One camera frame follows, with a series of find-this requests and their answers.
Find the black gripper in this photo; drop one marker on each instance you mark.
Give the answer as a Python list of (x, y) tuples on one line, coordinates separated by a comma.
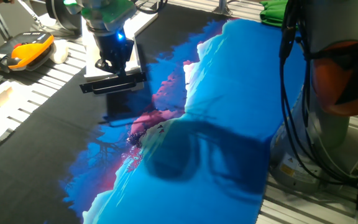
[(113, 49)]

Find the white rounded plastic object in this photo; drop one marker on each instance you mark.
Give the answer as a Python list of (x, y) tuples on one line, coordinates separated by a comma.
[(59, 53)]

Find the black round spool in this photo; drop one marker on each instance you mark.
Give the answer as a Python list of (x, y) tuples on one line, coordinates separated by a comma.
[(61, 14)]

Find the blue mountain print mat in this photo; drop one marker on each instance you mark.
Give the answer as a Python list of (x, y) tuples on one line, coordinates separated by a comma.
[(197, 93)]

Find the orange black teach pendant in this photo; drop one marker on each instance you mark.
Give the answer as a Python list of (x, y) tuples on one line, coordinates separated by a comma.
[(26, 51)]

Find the thin metal rod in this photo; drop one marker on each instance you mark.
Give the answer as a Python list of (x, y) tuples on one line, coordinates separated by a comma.
[(30, 12)]

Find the green cloth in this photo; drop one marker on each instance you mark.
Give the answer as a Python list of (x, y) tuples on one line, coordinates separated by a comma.
[(272, 14)]

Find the green gripper mount plate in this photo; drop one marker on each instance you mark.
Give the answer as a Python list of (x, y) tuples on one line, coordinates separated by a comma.
[(117, 14)]

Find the aluminium frame post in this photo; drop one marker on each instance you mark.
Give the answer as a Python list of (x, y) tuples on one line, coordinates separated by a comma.
[(222, 7)]

